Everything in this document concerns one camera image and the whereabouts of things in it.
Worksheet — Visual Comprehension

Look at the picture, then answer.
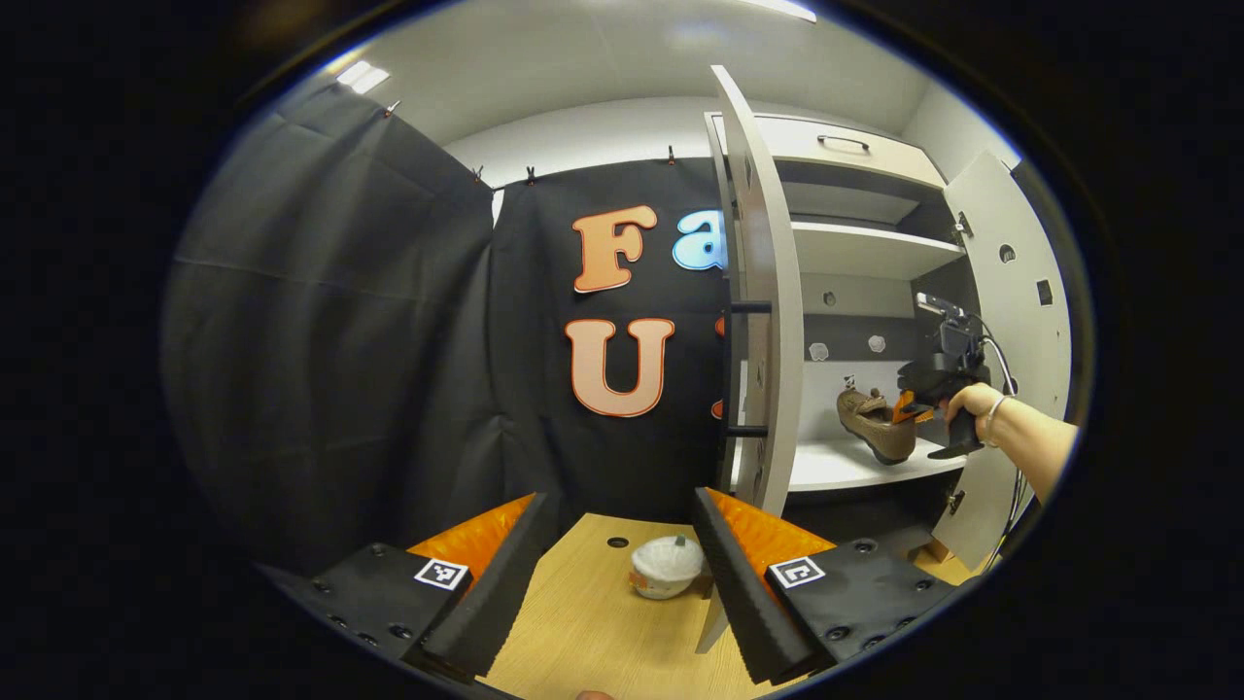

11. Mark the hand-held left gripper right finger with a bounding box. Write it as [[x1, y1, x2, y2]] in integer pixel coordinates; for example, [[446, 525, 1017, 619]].
[[692, 486, 958, 686]]

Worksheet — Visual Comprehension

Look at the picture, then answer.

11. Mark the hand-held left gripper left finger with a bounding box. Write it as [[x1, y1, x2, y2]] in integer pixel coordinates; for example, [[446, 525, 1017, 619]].
[[258, 491, 550, 682]]

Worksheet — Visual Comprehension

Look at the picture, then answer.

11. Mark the brown shoe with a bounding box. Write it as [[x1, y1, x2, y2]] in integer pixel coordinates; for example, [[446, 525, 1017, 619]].
[[838, 387, 917, 466]]

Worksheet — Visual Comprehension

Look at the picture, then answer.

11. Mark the white shoe cabinet door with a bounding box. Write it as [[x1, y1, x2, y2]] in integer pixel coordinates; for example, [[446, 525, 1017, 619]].
[[931, 148, 1073, 573], [695, 65, 806, 654]]

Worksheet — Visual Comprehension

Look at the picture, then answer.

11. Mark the white shoe cabinet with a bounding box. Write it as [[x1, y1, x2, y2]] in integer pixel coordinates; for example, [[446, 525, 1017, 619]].
[[705, 112, 973, 545]]

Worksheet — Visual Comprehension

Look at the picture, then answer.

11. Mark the white cabinet drawer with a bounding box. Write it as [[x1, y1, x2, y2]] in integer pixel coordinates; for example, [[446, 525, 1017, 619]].
[[712, 114, 949, 192]]

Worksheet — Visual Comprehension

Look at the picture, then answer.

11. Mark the white lidded bowl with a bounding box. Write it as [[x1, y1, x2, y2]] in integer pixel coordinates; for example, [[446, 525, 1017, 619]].
[[630, 535, 707, 601]]

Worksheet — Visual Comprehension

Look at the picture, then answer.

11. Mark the black backdrop cloth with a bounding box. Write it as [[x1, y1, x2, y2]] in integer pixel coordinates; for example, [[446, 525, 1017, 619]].
[[408, 156, 742, 534], [160, 83, 499, 584]]

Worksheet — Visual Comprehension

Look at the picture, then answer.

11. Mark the short ceiling light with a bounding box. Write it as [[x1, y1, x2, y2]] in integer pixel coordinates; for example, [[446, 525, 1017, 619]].
[[335, 60, 391, 94]]

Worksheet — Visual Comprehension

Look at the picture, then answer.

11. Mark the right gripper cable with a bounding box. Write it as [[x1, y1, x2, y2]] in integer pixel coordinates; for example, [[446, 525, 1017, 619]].
[[975, 311, 1033, 570]]

